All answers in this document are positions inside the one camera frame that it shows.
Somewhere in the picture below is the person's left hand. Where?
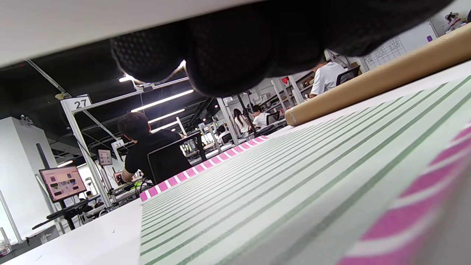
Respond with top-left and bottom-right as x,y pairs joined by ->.
110,0 -> 455,98

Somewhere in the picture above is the brown cardboard mailing tube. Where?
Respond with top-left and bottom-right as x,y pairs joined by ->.
284,23 -> 471,127

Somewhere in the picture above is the black office chair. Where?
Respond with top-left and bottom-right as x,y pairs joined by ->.
336,65 -> 361,87
146,131 -> 207,184

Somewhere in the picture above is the black standing desk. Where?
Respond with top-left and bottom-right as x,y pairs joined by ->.
31,195 -> 102,232

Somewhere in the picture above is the white wall board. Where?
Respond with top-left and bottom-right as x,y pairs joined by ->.
362,21 -> 439,71

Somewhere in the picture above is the grey metal frame post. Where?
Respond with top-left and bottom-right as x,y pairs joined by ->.
60,95 -> 113,208

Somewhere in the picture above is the wall screen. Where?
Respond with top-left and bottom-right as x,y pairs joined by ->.
97,149 -> 113,166
38,165 -> 88,204

